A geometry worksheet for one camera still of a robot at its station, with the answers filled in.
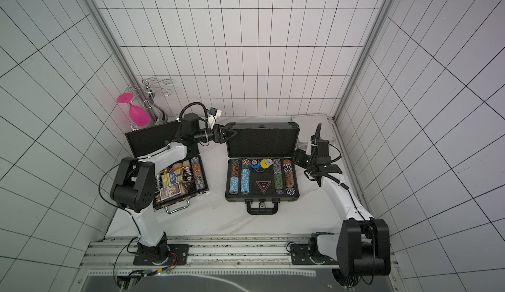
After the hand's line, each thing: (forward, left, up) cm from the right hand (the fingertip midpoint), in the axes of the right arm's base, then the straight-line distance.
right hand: (297, 151), depth 87 cm
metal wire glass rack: (+22, +72, +17) cm, 78 cm away
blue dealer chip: (-3, +19, -9) cm, 21 cm away
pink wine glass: (+16, +81, +2) cm, 82 cm away
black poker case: (-15, +55, -9) cm, 57 cm away
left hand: (+4, +29, +7) cm, 31 cm away
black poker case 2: (-4, +17, -8) cm, 20 cm away
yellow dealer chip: (-2, +16, -8) cm, 18 cm away
